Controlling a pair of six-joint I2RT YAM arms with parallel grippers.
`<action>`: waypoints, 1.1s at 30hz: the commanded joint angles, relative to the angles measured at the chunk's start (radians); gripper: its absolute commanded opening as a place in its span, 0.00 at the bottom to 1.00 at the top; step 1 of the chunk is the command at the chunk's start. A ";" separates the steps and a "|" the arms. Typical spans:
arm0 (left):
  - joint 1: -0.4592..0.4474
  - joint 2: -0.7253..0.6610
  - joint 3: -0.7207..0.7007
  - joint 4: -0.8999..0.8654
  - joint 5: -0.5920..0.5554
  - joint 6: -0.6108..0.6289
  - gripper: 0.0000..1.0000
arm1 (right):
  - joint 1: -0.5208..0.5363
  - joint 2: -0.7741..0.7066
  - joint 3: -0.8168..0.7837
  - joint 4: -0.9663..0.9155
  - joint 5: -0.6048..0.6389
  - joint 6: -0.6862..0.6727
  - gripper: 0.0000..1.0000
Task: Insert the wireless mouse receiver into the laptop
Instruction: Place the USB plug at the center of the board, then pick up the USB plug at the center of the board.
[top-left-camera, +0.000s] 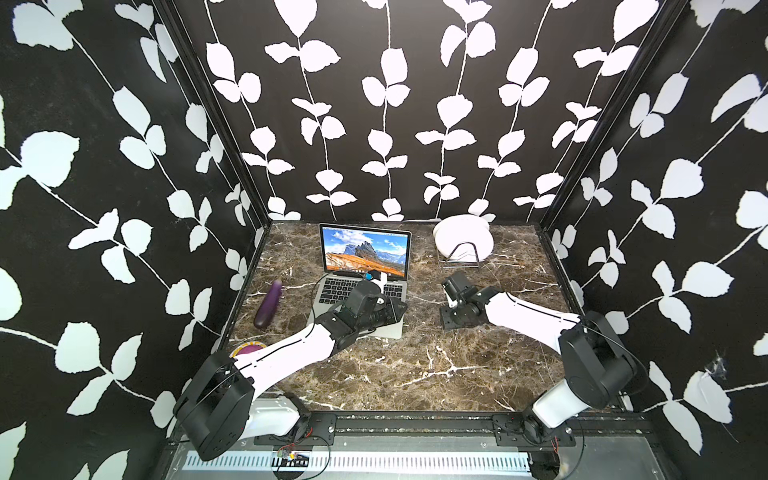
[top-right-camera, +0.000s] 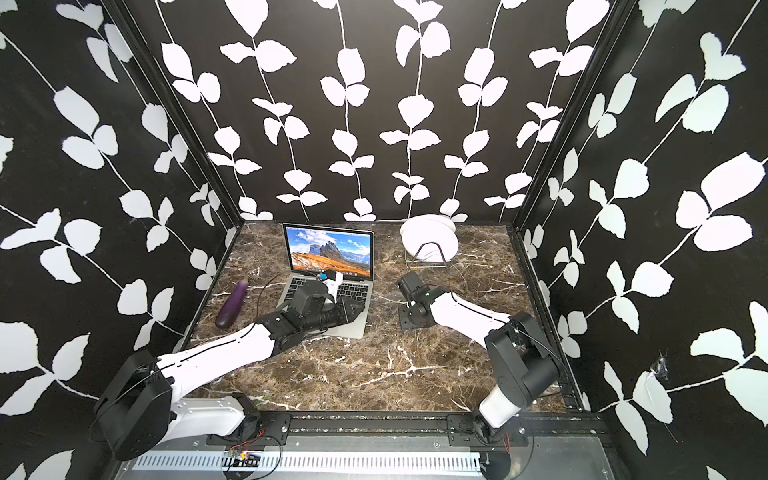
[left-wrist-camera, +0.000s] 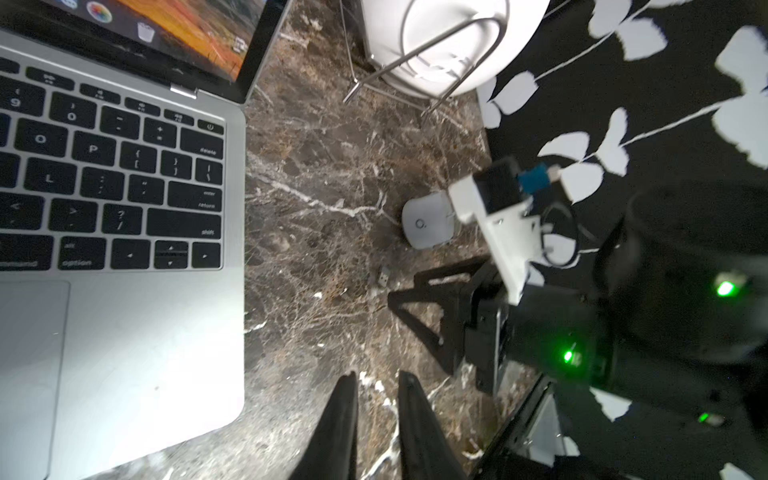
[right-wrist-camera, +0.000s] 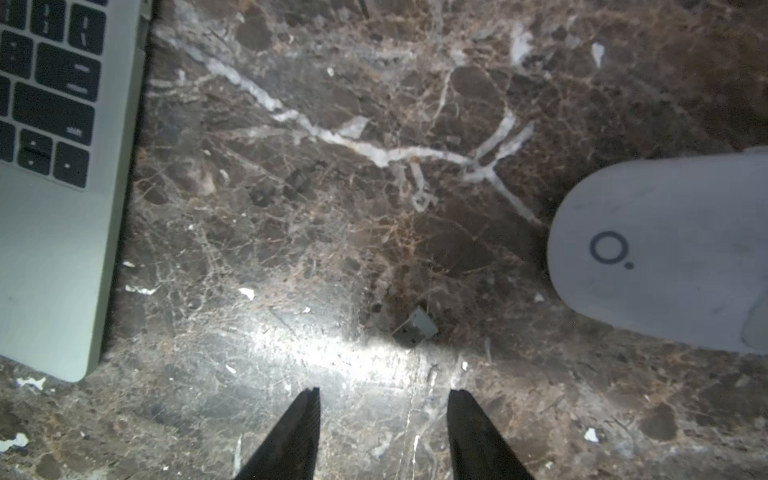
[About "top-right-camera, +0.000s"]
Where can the silver open laptop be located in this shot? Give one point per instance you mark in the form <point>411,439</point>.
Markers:
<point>315,249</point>

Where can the white plates stack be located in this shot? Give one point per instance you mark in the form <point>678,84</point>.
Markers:
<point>430,227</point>

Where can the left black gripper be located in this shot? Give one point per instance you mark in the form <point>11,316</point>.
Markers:
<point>346,314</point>

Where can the black front mounting rail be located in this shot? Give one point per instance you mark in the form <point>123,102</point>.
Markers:
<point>461,429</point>

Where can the black wire plate rack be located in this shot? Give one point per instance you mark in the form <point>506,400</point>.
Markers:
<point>427,255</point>

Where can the purple eggplant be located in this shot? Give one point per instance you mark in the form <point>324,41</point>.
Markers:
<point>232,307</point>

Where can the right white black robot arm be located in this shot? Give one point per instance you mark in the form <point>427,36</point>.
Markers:
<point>523,361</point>

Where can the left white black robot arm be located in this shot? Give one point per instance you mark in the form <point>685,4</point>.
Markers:
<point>147,401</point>

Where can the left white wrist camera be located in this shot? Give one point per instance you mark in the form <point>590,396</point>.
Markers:
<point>332,280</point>

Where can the white perforated cable duct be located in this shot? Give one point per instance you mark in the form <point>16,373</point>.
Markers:
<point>406,463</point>

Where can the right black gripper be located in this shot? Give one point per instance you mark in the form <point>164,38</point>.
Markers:
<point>403,318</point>

